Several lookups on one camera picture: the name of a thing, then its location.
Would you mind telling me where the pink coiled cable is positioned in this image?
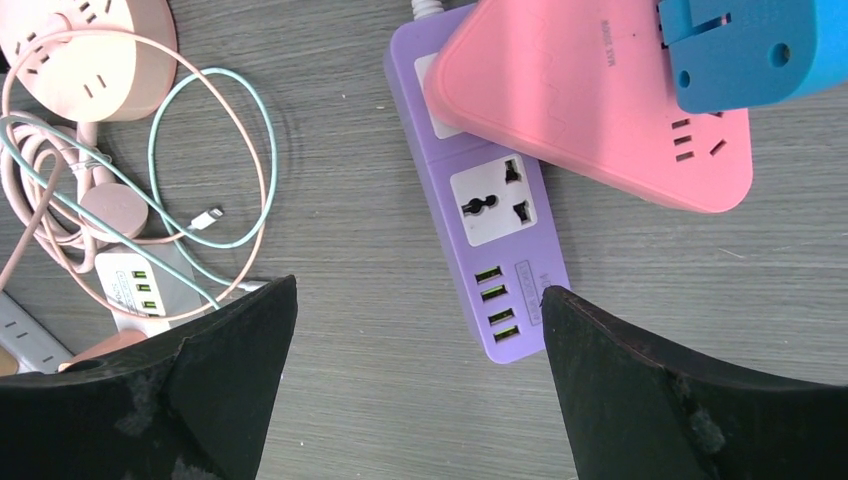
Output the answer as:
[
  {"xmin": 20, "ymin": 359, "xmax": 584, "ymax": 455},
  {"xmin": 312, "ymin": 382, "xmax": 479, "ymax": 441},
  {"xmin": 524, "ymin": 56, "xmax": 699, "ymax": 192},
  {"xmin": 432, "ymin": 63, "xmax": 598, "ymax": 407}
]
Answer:
[{"xmin": 0, "ymin": 112, "xmax": 151, "ymax": 276}]

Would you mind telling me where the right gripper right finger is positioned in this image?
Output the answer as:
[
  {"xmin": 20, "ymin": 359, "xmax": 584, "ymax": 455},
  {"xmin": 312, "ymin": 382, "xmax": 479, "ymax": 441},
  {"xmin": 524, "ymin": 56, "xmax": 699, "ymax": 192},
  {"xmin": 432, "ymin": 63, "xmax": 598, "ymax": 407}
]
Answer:
[{"xmin": 541, "ymin": 286, "xmax": 847, "ymax": 479}]

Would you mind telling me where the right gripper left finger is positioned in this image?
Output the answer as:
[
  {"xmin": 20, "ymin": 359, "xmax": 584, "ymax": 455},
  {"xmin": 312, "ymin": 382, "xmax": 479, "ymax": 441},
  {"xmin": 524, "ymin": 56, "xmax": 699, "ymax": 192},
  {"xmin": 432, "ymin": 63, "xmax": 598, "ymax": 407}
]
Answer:
[{"xmin": 1, "ymin": 276, "xmax": 298, "ymax": 479}]

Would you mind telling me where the purple power strip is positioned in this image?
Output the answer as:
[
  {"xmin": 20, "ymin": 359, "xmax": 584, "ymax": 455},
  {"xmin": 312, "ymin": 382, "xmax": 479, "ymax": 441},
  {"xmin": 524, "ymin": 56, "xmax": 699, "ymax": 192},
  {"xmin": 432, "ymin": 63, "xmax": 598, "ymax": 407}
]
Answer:
[{"xmin": 383, "ymin": 1, "xmax": 570, "ymax": 364}]

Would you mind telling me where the pink power strip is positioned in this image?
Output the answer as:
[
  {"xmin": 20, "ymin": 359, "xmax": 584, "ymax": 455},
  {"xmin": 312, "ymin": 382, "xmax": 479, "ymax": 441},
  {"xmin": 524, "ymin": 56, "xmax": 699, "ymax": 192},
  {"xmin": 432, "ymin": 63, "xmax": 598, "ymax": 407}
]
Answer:
[{"xmin": 423, "ymin": 1, "xmax": 753, "ymax": 213}]

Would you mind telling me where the blue plug adapter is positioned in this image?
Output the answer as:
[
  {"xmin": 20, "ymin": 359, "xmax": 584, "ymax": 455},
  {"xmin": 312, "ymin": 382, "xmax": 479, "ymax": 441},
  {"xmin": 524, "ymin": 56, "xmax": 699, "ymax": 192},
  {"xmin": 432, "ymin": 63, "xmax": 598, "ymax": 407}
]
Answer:
[{"xmin": 657, "ymin": 0, "xmax": 847, "ymax": 113}]

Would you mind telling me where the round pink socket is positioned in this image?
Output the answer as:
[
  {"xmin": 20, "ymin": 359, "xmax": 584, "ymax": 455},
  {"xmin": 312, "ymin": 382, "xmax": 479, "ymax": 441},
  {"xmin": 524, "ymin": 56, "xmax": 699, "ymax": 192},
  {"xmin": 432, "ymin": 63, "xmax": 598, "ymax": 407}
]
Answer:
[{"xmin": 1, "ymin": 0, "xmax": 178, "ymax": 123}]

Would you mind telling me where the small white power strip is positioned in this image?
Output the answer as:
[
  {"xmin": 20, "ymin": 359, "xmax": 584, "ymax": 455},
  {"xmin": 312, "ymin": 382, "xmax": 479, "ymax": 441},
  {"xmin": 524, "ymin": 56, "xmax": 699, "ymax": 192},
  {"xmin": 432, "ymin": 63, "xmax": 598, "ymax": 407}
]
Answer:
[{"xmin": 95, "ymin": 246, "xmax": 204, "ymax": 337}]

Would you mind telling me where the thin pink charging cable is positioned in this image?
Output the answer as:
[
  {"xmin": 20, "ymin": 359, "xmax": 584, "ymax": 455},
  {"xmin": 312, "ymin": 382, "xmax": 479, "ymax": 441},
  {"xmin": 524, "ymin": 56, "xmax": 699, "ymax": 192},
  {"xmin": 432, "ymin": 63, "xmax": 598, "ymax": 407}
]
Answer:
[{"xmin": 0, "ymin": 27, "xmax": 272, "ymax": 323}]

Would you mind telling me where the pink small charger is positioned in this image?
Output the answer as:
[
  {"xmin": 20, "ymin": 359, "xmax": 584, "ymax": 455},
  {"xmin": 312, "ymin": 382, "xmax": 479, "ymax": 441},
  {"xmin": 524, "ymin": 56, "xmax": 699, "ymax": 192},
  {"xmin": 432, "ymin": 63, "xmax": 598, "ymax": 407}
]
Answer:
[{"xmin": 58, "ymin": 329, "xmax": 147, "ymax": 372}]

